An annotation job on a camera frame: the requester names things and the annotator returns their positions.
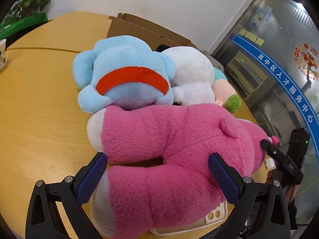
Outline teal pink plush toy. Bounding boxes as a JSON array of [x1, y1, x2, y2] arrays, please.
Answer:
[[211, 67, 241, 114]]

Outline white panda plush toy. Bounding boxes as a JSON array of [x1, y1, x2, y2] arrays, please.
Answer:
[[156, 45, 215, 106]]

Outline pink plush bear toy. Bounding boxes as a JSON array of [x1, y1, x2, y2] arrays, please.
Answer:
[[87, 104, 268, 238]]

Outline light blue plush toy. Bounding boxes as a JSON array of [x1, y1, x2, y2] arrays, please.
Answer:
[[72, 35, 176, 114]]

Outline yellow sticky notes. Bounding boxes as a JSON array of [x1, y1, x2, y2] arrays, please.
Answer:
[[239, 28, 264, 46]]

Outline brown cardboard box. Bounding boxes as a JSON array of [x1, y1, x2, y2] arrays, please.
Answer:
[[106, 12, 198, 51]]

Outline leaf pattern paper cup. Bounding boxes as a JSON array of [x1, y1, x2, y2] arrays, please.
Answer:
[[0, 39, 7, 70]]

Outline green cloth covered table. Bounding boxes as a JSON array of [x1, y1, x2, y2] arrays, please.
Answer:
[[1, 12, 49, 46]]

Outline green potted plant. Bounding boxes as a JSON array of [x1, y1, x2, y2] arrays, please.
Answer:
[[2, 0, 51, 26]]

